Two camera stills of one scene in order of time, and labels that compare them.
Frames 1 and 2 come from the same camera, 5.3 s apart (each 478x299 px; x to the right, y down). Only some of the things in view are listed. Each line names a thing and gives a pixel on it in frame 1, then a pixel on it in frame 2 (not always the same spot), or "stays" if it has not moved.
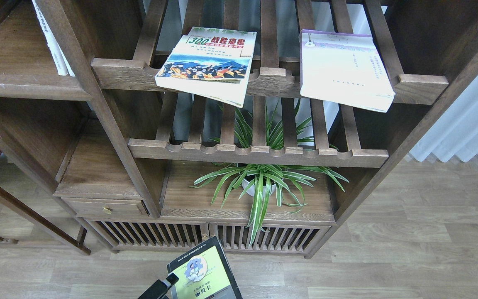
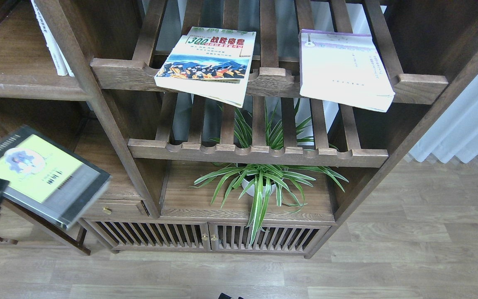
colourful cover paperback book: [216, 63] stays
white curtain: [473, 127] stays
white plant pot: [245, 184] stays
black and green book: [204, 272] -> [46, 179]
